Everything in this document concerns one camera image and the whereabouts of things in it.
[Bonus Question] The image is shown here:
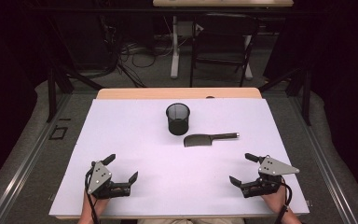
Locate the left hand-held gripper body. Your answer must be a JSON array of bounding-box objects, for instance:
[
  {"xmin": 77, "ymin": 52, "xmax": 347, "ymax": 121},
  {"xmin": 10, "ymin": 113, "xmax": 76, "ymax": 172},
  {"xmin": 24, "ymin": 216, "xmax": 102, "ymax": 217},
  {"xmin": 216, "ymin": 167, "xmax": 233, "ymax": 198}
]
[{"xmin": 85, "ymin": 160, "xmax": 132, "ymax": 200}]

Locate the person's right hand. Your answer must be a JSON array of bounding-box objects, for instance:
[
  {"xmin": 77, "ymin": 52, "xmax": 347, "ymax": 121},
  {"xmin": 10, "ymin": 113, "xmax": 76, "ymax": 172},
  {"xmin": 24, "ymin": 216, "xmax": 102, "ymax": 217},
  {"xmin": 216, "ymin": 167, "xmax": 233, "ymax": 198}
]
[{"xmin": 261, "ymin": 185, "xmax": 290, "ymax": 217}]

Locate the black chair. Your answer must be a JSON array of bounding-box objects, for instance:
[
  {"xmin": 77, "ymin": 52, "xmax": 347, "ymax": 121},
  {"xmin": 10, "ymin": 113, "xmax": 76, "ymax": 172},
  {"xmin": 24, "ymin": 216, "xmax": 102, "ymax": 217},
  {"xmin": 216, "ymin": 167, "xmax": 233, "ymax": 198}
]
[{"xmin": 189, "ymin": 12, "xmax": 261, "ymax": 89}]

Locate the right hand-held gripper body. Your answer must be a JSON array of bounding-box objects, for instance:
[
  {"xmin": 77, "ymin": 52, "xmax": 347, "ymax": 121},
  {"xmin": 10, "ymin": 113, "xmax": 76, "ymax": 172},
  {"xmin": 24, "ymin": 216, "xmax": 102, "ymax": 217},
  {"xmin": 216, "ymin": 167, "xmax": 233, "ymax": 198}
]
[{"xmin": 240, "ymin": 155, "xmax": 301, "ymax": 199}]

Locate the aluminium floor rail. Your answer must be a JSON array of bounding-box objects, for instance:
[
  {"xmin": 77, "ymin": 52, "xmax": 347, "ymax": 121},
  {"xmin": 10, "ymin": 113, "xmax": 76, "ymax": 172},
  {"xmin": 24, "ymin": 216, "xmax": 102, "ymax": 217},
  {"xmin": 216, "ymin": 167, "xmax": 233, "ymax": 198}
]
[
  {"xmin": 288, "ymin": 95, "xmax": 358, "ymax": 224},
  {"xmin": 0, "ymin": 92, "xmax": 73, "ymax": 224}
]

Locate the dark brown comb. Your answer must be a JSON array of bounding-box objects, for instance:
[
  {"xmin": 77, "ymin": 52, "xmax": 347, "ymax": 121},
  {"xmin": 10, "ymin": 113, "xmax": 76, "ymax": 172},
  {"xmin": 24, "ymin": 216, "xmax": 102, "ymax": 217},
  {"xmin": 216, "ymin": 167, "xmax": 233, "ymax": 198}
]
[{"xmin": 183, "ymin": 132, "xmax": 241, "ymax": 148}]

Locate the black curtain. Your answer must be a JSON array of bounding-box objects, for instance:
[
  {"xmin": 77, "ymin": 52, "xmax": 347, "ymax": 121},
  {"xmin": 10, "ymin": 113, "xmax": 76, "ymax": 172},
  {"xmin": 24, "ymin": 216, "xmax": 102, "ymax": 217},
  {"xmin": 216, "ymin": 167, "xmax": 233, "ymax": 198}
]
[
  {"xmin": 0, "ymin": 0, "xmax": 49, "ymax": 198},
  {"xmin": 262, "ymin": 0, "xmax": 358, "ymax": 203}
]

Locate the black equipment cabinet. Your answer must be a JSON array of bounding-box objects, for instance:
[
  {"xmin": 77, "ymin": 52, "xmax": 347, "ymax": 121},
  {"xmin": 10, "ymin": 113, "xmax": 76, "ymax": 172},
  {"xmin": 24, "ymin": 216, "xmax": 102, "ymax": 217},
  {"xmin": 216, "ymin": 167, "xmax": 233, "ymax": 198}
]
[{"xmin": 54, "ymin": 12, "xmax": 114, "ymax": 72}]

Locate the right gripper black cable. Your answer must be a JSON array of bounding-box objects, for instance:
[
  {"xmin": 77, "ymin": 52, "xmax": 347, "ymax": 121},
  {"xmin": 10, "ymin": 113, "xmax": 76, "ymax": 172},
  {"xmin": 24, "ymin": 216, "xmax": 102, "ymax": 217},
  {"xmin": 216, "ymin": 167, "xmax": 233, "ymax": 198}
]
[{"xmin": 274, "ymin": 182, "xmax": 294, "ymax": 224}]

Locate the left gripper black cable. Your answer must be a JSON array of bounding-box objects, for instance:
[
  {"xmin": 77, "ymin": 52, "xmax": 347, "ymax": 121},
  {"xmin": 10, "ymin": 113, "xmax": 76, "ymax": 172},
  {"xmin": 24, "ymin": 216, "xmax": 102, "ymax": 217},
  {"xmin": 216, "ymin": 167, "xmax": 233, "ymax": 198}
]
[{"xmin": 84, "ymin": 169, "xmax": 101, "ymax": 224}]

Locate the floor cable bundle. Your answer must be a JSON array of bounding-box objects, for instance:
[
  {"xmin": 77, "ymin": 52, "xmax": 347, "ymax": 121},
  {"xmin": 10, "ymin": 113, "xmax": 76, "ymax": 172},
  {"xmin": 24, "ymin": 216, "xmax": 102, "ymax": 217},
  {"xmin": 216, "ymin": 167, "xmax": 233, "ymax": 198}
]
[{"xmin": 102, "ymin": 15, "xmax": 175, "ymax": 89}]

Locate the white table board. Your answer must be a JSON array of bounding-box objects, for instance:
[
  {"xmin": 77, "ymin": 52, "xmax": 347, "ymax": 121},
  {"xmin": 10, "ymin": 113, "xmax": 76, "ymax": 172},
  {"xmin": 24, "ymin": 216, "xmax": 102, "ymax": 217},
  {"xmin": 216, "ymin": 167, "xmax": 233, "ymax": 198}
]
[{"xmin": 48, "ymin": 98, "xmax": 310, "ymax": 217}]

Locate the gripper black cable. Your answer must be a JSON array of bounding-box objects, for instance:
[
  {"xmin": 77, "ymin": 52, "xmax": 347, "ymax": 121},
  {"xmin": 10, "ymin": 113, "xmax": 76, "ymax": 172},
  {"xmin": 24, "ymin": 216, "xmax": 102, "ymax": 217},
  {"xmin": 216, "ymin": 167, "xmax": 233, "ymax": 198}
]
[
  {"xmin": 274, "ymin": 182, "xmax": 294, "ymax": 224},
  {"xmin": 84, "ymin": 169, "xmax": 101, "ymax": 224}
]

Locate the black mesh cup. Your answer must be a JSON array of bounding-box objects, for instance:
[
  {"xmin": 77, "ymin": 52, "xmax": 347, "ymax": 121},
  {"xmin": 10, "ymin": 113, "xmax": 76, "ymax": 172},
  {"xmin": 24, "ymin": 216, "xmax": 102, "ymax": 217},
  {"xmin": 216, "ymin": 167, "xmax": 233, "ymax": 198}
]
[{"xmin": 165, "ymin": 103, "xmax": 191, "ymax": 136}]

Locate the wooden table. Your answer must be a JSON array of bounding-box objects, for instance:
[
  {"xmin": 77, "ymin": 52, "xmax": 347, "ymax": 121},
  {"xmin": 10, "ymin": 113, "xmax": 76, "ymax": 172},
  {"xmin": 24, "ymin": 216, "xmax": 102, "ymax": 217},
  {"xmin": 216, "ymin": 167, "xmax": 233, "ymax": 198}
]
[{"xmin": 55, "ymin": 87, "xmax": 306, "ymax": 220}]

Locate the person's left hand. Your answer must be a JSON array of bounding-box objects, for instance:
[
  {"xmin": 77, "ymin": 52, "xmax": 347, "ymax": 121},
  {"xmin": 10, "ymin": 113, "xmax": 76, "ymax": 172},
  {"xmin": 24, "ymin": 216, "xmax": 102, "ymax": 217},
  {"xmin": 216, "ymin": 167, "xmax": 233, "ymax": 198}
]
[{"xmin": 81, "ymin": 191, "xmax": 110, "ymax": 217}]

